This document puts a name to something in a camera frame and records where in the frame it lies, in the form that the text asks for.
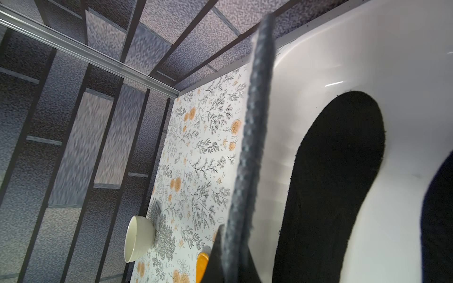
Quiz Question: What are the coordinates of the floral table cloth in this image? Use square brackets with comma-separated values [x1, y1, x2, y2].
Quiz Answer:
[130, 66, 250, 283]

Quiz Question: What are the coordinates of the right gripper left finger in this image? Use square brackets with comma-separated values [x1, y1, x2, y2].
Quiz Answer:
[201, 225, 225, 283]

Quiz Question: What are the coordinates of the grey felt insole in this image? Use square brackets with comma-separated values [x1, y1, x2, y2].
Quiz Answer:
[221, 14, 276, 283]

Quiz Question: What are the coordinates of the white plastic storage box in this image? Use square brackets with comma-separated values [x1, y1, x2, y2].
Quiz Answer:
[249, 1, 453, 283]

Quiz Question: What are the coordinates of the black insole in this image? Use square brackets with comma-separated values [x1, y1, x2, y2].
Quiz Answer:
[272, 91, 385, 283]
[421, 154, 453, 283]

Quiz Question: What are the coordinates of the white bowl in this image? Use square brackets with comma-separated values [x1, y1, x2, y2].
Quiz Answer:
[124, 215, 156, 263]

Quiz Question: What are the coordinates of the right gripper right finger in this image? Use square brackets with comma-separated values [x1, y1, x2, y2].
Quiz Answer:
[238, 245, 261, 283]

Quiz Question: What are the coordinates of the orange insole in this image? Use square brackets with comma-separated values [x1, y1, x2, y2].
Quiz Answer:
[196, 252, 210, 283]

